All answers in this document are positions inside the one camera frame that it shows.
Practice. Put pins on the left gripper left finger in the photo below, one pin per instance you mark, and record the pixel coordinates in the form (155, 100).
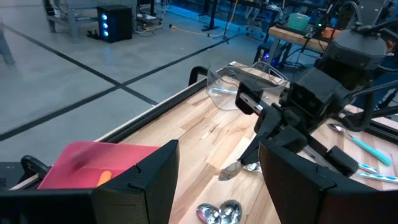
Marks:
(140, 193)

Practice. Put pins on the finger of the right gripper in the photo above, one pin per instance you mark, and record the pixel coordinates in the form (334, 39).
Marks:
(265, 130)
(342, 160)

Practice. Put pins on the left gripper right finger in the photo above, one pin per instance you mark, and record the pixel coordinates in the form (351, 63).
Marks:
(304, 199)

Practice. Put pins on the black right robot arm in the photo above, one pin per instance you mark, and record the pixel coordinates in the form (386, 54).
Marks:
(357, 49)

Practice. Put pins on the computer tower with purple light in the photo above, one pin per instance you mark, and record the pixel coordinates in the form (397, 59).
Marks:
(264, 55)

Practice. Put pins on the wooden top workbench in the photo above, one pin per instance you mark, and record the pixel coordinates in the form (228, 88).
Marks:
(289, 35)

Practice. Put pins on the orange object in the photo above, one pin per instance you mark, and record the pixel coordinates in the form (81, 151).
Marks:
(331, 32)

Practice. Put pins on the red translucent plastic bin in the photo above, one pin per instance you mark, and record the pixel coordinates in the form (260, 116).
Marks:
(77, 161)

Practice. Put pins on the clear plastic bin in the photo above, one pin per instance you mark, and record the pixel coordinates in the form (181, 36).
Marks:
(217, 77)

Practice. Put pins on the teal box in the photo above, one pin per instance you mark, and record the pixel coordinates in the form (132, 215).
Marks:
(298, 22)

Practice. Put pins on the black curved clamp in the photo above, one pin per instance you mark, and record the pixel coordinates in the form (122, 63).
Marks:
(192, 73)
(31, 161)

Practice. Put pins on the black desk leg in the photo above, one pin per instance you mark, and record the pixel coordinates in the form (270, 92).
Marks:
(213, 15)

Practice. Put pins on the white power strip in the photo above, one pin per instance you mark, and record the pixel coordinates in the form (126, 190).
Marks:
(149, 18)

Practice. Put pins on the computer tower with blue lights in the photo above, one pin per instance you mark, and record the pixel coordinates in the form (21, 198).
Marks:
(119, 25)

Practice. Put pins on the grey metal bench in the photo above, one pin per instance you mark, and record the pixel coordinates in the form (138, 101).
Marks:
(73, 31)
(5, 46)

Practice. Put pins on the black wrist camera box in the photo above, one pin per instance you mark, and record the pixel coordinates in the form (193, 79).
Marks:
(247, 93)

